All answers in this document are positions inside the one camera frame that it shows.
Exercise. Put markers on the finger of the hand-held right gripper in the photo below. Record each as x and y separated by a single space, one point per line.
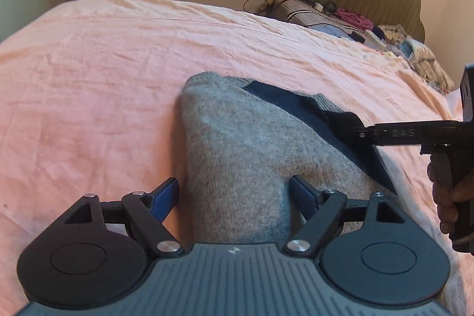
392 133

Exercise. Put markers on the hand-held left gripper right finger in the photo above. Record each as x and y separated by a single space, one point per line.
304 194

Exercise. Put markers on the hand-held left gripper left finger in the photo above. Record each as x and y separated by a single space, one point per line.
164 196

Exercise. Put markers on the grey knit shirt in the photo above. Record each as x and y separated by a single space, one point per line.
237 160

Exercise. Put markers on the grey knitted sweater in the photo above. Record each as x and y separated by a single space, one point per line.
296 105

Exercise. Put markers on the pile of mixed clothes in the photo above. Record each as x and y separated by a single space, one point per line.
411 53

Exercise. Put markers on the person's right hand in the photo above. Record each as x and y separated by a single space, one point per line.
442 205

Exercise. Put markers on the pink bed sheet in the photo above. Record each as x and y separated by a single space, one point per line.
92 79

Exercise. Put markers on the white charger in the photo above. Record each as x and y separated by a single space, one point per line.
319 7

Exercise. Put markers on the striped beige pillow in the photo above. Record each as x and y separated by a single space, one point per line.
307 14

